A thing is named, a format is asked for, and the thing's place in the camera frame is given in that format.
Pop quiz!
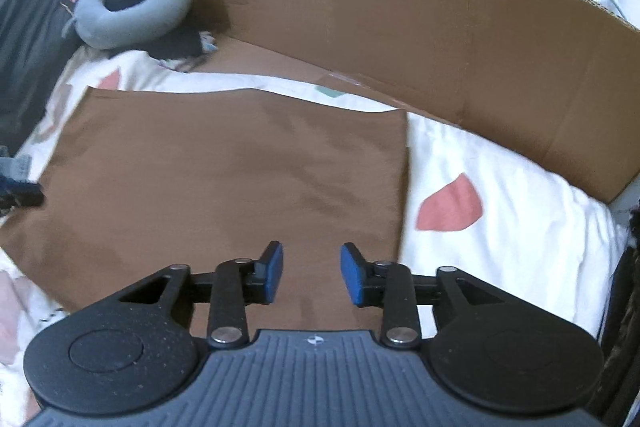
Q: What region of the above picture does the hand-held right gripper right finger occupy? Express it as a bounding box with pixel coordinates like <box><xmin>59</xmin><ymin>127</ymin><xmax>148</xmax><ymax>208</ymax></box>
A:
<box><xmin>340</xmin><ymin>242</ymin><xmax>503</xmax><ymax>349</ymax></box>

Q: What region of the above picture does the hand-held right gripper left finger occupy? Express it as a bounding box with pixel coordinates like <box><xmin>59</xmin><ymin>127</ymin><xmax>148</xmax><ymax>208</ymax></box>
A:
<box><xmin>117</xmin><ymin>239</ymin><xmax>285</xmax><ymax>349</ymax></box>

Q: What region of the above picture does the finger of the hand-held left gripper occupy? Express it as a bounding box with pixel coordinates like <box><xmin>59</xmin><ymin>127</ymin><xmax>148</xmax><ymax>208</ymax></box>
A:
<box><xmin>0</xmin><ymin>179</ymin><xmax>45</xmax><ymax>210</ymax></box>

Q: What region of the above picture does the brown t-shirt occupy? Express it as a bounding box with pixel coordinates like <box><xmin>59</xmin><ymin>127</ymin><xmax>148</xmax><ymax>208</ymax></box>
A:
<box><xmin>0</xmin><ymin>87</ymin><xmax>411</xmax><ymax>338</ymax></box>

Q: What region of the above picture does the dark grey pillow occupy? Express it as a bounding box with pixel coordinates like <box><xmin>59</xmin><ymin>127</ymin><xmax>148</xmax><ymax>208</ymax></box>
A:
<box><xmin>0</xmin><ymin>0</ymin><xmax>76</xmax><ymax>152</ymax></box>

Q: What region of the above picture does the white printed blanket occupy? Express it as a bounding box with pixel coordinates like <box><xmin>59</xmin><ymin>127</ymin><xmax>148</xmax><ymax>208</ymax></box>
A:
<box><xmin>0</xmin><ymin>49</ymin><xmax>628</xmax><ymax>427</ymax></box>

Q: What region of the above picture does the grey neck pillow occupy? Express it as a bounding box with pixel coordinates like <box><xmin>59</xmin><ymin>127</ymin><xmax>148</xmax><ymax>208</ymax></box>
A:
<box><xmin>62</xmin><ymin>0</ymin><xmax>193</xmax><ymax>52</ymax></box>

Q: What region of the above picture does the black cloth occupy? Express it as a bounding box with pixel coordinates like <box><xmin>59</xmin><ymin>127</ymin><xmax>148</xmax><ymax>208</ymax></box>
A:
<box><xmin>147</xmin><ymin>27</ymin><xmax>206</xmax><ymax>60</ymax></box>

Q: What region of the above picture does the brown cardboard sheet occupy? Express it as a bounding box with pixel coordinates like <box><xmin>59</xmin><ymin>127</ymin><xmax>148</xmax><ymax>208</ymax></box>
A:
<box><xmin>145</xmin><ymin>0</ymin><xmax>640</xmax><ymax>205</ymax></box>

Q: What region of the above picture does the leopard print cloth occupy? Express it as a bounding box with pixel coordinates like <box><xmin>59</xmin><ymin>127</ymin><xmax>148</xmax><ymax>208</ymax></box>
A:
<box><xmin>597</xmin><ymin>202</ymin><xmax>640</xmax><ymax>427</ymax></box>

